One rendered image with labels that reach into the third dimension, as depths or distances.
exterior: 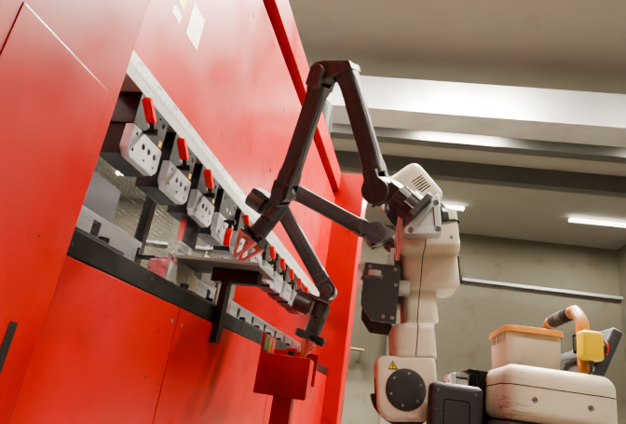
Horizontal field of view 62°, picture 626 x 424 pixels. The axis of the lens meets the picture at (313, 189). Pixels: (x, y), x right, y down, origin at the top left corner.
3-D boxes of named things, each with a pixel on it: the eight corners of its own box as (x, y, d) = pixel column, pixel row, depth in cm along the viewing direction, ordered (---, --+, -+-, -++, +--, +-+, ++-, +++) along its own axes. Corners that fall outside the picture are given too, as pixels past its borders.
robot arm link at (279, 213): (285, 206, 161) (289, 212, 167) (268, 195, 164) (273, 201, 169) (271, 224, 160) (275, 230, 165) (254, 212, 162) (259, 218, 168)
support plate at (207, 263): (259, 266, 148) (259, 262, 148) (173, 257, 154) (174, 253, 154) (274, 280, 164) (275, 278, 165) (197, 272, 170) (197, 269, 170)
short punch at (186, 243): (180, 247, 159) (187, 217, 163) (174, 246, 160) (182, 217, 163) (193, 256, 168) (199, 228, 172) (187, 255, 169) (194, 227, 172)
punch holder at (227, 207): (214, 234, 175) (224, 188, 181) (191, 232, 177) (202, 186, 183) (229, 247, 189) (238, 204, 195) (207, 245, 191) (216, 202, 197)
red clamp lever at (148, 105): (154, 96, 124) (161, 134, 129) (139, 95, 125) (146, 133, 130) (150, 98, 123) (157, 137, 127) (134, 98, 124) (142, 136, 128)
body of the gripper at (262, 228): (240, 226, 159) (256, 208, 160) (251, 238, 168) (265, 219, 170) (256, 239, 156) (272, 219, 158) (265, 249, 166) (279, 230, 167)
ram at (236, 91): (52, -16, 96) (162, -276, 125) (15, -15, 98) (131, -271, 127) (320, 303, 367) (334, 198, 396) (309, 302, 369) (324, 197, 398)
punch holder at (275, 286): (273, 287, 248) (278, 253, 254) (256, 285, 250) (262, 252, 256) (280, 294, 261) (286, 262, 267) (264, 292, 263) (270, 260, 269)
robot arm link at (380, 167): (347, 46, 146) (360, 53, 155) (305, 64, 152) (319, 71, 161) (391, 200, 142) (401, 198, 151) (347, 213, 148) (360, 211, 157)
